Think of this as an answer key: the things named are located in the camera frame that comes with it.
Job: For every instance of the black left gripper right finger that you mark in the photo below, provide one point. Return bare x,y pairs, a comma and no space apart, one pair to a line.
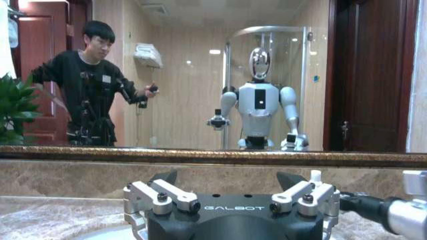
321,200

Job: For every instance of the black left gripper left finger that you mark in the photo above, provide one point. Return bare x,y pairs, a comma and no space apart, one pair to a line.
142,200

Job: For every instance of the white ceramic sink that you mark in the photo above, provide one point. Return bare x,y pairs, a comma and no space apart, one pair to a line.
107,233

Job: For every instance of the small blue sticker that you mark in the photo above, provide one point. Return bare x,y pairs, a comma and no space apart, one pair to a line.
317,78

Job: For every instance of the person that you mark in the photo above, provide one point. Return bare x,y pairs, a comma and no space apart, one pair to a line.
89,75

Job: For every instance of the green leafy plant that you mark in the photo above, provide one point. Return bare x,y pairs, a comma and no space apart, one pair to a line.
15,107

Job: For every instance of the white wall socket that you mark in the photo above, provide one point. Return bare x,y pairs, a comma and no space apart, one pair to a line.
154,140

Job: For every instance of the brown framed wall mirror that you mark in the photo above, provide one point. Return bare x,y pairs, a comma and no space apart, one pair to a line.
214,156

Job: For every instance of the white towels on wall rack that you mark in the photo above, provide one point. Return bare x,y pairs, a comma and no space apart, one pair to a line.
149,55

